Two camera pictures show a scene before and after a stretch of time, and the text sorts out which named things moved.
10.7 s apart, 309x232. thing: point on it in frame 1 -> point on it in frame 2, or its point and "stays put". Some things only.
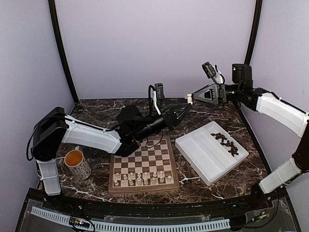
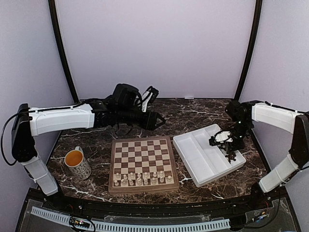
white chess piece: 153,181 stays put
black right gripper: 222,96 -> 234,146
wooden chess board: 151,168 stays put
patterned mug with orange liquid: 74,160 stays put
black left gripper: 171,117 -> 149,122
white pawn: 161,174 stays put
